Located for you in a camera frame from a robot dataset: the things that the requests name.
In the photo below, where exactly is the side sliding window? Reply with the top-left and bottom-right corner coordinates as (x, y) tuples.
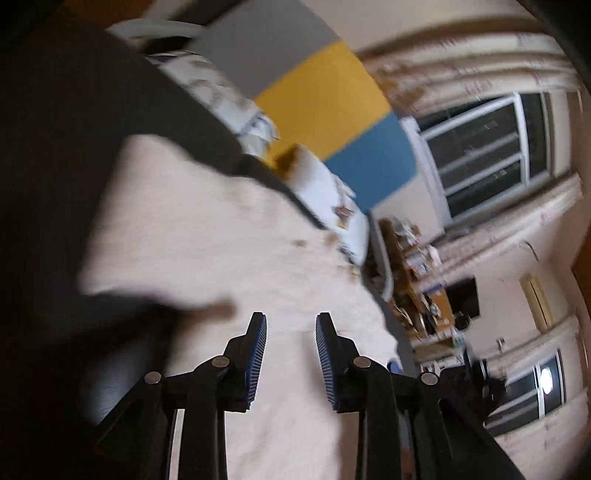
(482, 348), (568, 437)

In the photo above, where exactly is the white deer print pillow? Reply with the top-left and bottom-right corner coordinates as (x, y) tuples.
(277, 143), (372, 266)

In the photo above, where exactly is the cream knit sweater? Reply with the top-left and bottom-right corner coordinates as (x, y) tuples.
(78, 134), (402, 480)

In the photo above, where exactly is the wooden desk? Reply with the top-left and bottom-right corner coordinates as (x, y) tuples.
(379, 217), (444, 342)

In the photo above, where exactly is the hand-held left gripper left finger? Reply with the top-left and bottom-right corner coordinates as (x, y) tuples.
(90, 311), (269, 480)

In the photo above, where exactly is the beige air conditioner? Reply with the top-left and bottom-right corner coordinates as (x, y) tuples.
(521, 273), (555, 330)

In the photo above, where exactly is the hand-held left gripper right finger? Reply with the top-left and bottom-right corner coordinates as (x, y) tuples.
(315, 311), (525, 480)

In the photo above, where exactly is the grey yellow blue sofa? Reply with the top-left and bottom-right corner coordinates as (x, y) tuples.
(62, 0), (421, 217)

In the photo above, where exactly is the triangle pattern pillow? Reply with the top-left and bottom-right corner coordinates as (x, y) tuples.
(145, 51), (280, 160)

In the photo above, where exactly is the black television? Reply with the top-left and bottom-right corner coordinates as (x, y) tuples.
(445, 276), (482, 319)

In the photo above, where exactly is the floral curtain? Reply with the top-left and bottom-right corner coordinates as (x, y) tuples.
(480, 318), (587, 384)
(434, 175), (587, 278)
(360, 32), (583, 116)

